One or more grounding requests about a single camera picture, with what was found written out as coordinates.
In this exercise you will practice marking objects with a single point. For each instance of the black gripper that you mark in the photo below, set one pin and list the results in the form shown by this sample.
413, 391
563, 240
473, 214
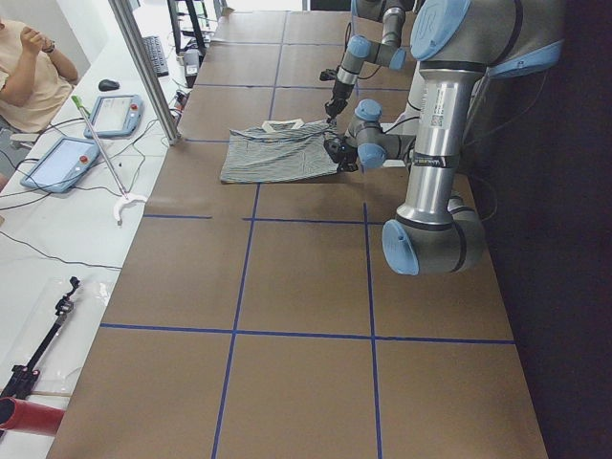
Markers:
338, 91
346, 156

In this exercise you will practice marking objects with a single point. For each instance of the striped polo shirt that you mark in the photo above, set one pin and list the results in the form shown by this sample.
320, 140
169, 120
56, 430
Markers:
286, 155

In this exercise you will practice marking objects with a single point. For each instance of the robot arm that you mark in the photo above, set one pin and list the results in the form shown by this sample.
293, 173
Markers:
360, 49
455, 43

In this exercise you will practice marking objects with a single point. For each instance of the black keyboard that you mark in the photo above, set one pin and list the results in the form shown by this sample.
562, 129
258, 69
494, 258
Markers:
155, 51

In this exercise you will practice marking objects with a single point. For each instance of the upper teach pendant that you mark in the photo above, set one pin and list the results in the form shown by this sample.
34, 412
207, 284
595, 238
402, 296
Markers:
117, 116

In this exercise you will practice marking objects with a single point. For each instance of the teach pendant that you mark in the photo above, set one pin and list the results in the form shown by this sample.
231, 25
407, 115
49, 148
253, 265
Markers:
117, 116
62, 166

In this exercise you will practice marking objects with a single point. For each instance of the black computer mouse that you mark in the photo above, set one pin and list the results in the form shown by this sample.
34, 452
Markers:
106, 85

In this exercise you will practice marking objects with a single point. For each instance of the reacher grabber stick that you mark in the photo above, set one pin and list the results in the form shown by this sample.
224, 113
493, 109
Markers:
126, 197

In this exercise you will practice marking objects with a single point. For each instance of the lower teach pendant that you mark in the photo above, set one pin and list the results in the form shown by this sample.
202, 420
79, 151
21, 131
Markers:
62, 166

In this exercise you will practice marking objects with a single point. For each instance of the seated person beige shirt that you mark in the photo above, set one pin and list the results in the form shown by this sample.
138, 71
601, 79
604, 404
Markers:
36, 77

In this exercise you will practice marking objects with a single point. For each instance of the red cylinder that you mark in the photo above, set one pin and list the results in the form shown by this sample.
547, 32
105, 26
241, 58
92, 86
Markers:
29, 417

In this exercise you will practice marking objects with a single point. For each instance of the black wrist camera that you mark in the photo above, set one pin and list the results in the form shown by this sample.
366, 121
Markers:
328, 75

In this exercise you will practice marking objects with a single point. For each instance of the aluminium frame post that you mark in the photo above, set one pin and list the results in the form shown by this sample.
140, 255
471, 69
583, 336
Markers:
133, 40

